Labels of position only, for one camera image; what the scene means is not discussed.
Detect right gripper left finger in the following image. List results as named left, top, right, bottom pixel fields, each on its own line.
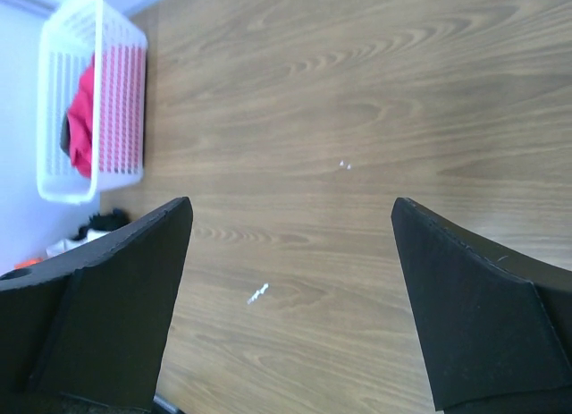
left=1, top=197, right=193, bottom=412

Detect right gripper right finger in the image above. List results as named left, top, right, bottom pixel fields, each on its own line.
left=391, top=198, right=571, bottom=410

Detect orange t shirt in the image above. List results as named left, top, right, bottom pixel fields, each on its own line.
left=14, top=258, right=43, bottom=269

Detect folded white t shirt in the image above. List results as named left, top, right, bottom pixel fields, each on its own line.
left=46, top=229, right=108, bottom=258

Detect small white scrap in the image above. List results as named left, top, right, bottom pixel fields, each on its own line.
left=247, top=283, right=269, bottom=305

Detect grey t shirt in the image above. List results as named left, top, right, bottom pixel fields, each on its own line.
left=60, top=115, right=71, bottom=156

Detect pink t shirt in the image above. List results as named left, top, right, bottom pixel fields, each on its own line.
left=66, top=45, right=147, bottom=179

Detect tiny white table specks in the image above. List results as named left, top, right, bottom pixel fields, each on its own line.
left=339, top=160, right=352, bottom=171

